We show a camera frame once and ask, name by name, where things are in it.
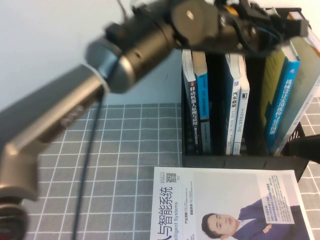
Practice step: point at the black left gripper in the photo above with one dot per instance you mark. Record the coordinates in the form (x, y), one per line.
(245, 35)

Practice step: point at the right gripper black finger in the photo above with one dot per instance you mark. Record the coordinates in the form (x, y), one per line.
(310, 143)
(310, 155)

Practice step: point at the yellow-green mechanical design book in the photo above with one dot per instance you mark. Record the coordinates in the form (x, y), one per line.
(282, 105)

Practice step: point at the white spine driving book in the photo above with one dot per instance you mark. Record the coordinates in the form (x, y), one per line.
(244, 117)

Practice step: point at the dark teal cover book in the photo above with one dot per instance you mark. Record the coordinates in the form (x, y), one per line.
(233, 112)

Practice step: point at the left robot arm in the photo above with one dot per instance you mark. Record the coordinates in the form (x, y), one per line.
(62, 112)

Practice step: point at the grey cover book orange trim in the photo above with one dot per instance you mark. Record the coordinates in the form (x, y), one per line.
(305, 75)

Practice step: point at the black plastic book stand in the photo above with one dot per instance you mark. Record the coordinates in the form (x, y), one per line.
(212, 160)

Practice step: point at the blue spine DTC book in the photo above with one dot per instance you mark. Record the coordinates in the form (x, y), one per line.
(202, 100)

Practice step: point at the black spine robot book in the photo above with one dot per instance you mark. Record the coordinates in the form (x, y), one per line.
(193, 112)

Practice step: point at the white magazine with man portrait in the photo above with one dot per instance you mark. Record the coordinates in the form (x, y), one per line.
(225, 187)

